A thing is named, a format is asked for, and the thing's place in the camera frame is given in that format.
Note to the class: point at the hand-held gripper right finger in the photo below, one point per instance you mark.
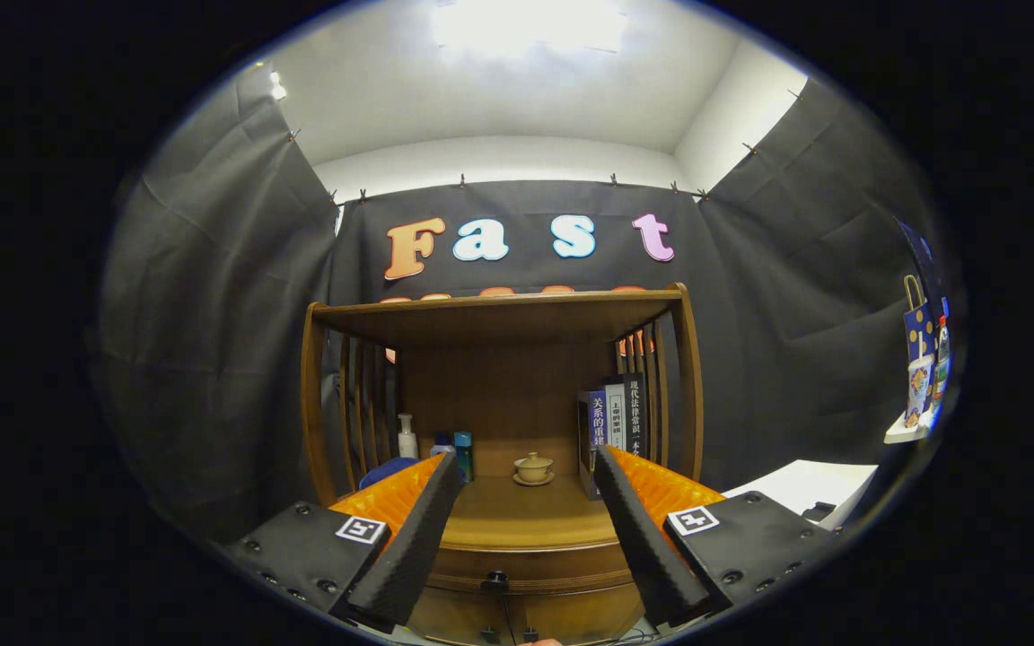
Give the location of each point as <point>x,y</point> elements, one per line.
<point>647,538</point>

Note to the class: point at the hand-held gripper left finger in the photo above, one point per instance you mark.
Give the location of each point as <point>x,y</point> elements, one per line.
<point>414,547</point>

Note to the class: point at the black drawer knob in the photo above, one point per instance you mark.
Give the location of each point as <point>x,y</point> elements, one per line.
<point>495,581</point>

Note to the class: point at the wooden drawer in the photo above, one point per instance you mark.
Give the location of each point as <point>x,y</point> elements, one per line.
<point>553,563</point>

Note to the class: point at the wooden countertop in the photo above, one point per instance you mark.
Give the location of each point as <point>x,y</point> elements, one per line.
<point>526,516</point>

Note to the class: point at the blue towel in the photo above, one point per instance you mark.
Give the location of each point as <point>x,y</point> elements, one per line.
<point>387,469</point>

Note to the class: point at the white bottle blue cap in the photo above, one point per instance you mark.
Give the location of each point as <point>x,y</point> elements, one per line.
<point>442,445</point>

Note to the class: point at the clear blue bottle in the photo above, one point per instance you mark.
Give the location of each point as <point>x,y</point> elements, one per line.
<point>463,453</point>

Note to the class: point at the white pump bottle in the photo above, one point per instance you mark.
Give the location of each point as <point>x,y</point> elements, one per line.
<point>407,440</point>

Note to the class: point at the book with blue spine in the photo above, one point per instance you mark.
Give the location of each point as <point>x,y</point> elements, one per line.
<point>596,431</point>

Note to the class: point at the beige saucer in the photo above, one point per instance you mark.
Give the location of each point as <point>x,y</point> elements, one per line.
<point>537,483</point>

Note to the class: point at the book with pale spine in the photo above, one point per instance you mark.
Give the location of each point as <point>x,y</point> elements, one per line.
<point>614,417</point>

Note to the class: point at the book with black spine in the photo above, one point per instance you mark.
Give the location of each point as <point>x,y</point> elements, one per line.
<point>635,413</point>

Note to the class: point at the beige lidded teacup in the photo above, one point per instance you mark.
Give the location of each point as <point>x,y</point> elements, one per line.
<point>533,466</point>

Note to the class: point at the white appliance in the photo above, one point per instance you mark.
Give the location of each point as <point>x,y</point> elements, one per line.
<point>809,484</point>

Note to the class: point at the small white shelf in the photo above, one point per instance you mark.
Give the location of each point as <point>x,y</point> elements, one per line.
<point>905,433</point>

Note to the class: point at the black backdrop cloth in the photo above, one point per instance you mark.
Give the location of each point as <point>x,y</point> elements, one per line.
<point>212,314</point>

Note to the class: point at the printed paper cup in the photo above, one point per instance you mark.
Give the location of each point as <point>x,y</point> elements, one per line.
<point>919,386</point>

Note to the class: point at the blue dotted paper bag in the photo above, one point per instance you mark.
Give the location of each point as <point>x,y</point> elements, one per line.
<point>918,327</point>

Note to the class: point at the small drink bottle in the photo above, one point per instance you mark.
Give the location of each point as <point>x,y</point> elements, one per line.
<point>941,350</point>

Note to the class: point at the small spot lamp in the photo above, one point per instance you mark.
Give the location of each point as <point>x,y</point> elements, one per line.
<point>278,87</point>

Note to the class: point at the wooden cabinet frame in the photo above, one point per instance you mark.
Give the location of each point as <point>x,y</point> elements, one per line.
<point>499,377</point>

